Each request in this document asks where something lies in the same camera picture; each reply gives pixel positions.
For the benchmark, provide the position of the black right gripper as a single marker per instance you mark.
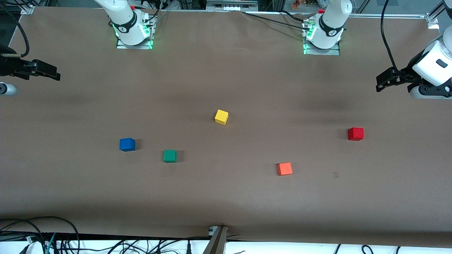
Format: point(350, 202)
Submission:
point(7, 67)

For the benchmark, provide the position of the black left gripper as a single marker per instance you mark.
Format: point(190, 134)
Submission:
point(406, 74)

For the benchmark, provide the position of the red cube block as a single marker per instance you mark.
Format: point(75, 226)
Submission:
point(355, 134)

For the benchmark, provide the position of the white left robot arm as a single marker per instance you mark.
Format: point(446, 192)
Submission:
point(332, 28)

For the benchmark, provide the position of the blue cube block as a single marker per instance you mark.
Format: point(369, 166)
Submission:
point(127, 144)

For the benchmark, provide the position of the orange cube block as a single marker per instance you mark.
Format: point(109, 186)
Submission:
point(284, 169)

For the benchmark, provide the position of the green cube block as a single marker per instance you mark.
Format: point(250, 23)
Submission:
point(170, 156)

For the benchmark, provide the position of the yellow cube block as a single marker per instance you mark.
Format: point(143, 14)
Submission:
point(221, 116)

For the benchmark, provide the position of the brown table cover sheet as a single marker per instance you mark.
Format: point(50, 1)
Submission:
point(226, 201)

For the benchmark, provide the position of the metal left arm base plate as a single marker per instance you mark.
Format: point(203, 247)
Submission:
point(333, 52)

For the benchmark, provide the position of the silver corner bracket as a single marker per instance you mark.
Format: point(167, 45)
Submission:
point(27, 9)
point(433, 20)

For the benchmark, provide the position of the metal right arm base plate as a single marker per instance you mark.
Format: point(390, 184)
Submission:
point(122, 47)

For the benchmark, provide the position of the aluminium frame rail piece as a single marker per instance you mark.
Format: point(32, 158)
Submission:
point(231, 5)

